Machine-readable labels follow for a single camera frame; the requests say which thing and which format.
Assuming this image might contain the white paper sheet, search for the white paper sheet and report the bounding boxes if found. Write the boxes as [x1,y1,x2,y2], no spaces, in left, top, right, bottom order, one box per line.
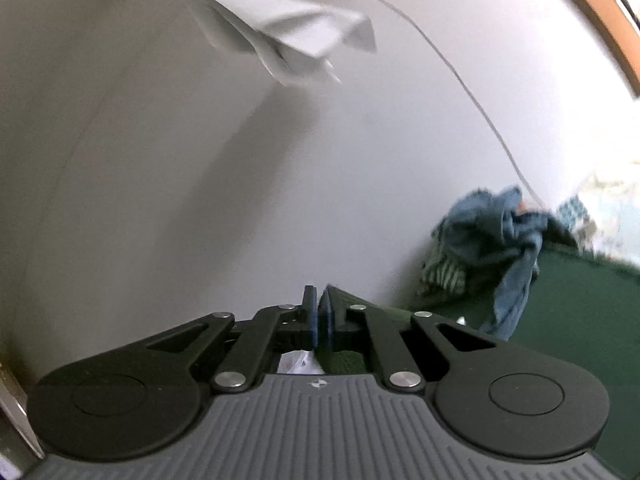
[192,0,377,87]

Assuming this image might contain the green blanket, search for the green blanket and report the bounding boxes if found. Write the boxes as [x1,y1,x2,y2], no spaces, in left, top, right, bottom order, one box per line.
[390,240,640,476]

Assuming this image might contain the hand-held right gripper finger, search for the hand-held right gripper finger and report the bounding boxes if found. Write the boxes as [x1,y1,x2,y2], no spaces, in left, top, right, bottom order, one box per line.
[75,285,319,395]
[320,285,566,395]

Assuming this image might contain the grey wall cable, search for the grey wall cable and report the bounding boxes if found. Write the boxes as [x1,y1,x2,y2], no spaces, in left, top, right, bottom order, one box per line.
[325,0,546,208]

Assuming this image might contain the white power strip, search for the white power strip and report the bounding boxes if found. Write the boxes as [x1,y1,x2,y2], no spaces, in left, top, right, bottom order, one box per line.
[557,195,591,241]

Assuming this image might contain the green white striped shirt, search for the green white striped shirt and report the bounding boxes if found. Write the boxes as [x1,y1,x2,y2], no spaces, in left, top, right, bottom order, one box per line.
[417,230,468,293]

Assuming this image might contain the wooden door frame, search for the wooden door frame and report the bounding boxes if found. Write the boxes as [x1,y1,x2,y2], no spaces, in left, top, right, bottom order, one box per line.
[545,0,640,96]

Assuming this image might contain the blue towel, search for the blue towel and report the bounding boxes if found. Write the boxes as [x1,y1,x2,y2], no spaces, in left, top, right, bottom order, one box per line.
[432,186,551,342]

